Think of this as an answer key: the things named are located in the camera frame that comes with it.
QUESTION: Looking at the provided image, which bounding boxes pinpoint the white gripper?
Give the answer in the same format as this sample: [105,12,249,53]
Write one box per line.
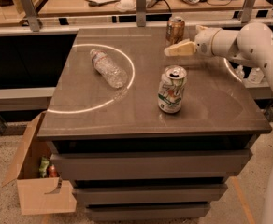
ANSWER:
[164,25,221,57]

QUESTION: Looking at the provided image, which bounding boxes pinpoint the orange soda can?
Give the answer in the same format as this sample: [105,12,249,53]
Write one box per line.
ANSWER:
[165,16,185,47]

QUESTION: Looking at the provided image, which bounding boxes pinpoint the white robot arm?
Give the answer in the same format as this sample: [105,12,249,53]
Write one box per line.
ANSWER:
[164,22,273,92]

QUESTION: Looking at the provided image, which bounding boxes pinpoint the white green 7up can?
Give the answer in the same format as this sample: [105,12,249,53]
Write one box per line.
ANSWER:
[158,65,187,114]

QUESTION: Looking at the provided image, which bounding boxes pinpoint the clear bottle on shelf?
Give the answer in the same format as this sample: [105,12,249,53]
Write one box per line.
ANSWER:
[235,65,245,80]
[248,68,264,84]

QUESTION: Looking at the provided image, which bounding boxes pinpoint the clear plastic water bottle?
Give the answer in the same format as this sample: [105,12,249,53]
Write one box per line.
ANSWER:
[90,49,128,89]

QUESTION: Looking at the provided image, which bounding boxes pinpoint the red can in box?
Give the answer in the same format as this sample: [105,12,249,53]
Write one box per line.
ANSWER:
[48,165,59,177]

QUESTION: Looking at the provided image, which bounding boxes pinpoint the grey drawer cabinet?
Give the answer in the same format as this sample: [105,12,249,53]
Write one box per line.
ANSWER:
[38,27,271,221]

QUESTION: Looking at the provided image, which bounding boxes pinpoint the green snack bag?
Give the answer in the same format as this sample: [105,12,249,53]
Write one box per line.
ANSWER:
[38,157,50,178]

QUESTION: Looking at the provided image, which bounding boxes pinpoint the open cardboard box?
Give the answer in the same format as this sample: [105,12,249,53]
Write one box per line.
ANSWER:
[3,112,77,215]

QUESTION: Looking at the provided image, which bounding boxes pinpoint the metal bracket middle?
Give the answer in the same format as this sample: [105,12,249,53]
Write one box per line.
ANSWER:
[136,0,146,27]

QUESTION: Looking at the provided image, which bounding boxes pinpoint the metal bracket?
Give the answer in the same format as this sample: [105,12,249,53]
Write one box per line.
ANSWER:
[136,0,146,27]
[20,0,41,32]
[239,0,256,23]

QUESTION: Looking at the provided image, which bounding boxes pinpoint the metal bracket right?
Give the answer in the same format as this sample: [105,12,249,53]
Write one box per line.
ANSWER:
[239,0,256,23]

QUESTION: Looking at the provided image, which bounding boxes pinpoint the metal bracket left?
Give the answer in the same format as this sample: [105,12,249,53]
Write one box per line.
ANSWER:
[20,0,41,32]

